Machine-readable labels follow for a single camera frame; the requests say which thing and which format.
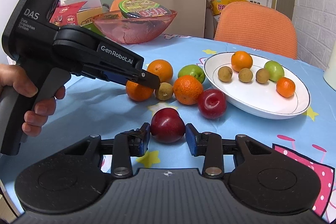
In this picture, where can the small brown longan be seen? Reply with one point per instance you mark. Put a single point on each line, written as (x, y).
(164, 92)

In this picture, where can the person's left hand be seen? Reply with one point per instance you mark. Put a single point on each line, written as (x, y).
(37, 116)

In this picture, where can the dark red plum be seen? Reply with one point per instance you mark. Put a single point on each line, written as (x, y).
(167, 126)

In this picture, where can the tangerine with stem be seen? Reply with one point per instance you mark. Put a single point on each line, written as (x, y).
(138, 92)

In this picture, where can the orange chair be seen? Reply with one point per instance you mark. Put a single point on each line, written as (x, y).
(259, 27)
(115, 5)

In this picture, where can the bright red plum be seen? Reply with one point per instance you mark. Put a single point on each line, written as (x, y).
(212, 103)

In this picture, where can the yellow snack bag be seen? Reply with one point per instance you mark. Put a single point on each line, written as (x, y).
(218, 5)

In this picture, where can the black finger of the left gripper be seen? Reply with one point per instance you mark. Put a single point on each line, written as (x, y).
(138, 76)

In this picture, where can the small green apple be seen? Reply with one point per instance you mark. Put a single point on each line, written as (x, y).
(193, 70)

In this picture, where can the blue patterned tablecloth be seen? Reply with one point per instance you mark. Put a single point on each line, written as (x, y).
(98, 107)

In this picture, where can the green cardboard box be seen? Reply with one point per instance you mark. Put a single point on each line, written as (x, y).
(91, 26)

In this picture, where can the white porcelain plate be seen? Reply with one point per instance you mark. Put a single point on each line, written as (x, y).
(261, 100)

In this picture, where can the pink plastic bowl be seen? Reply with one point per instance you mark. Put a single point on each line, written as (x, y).
(132, 30)

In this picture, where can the large green apple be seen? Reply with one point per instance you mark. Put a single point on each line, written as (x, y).
(275, 70)

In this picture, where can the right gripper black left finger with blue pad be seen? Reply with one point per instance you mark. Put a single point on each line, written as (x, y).
(123, 146)

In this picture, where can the brown cardboard box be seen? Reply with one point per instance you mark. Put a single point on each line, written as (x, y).
(190, 19)

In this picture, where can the red snack box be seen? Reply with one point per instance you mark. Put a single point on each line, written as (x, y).
(66, 14)

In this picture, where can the instant noodle cup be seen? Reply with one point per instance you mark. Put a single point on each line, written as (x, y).
(142, 9)

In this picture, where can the bumpy middle tangerine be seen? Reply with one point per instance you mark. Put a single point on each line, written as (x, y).
(187, 89)

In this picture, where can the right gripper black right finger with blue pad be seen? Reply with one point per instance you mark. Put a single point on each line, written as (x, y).
(213, 147)

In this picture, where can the white thermos jug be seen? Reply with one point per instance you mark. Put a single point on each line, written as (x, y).
(330, 72)

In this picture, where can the back round orange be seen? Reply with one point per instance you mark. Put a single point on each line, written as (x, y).
(162, 69)

